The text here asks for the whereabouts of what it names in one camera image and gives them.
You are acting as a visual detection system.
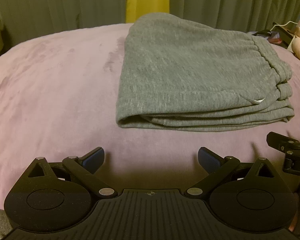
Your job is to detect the grey sweatpants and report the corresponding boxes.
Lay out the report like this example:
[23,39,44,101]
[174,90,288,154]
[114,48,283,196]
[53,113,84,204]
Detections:
[116,13,294,132]

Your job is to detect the lilac plush bed blanket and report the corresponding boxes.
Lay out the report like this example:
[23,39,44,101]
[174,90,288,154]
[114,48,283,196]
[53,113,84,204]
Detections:
[0,24,300,209]

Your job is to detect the dark bedside table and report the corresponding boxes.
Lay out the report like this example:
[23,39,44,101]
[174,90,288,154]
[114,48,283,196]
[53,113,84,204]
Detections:
[267,22,295,49]

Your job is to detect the grey pleated curtain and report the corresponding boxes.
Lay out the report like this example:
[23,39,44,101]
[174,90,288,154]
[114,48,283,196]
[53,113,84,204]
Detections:
[0,0,300,47]

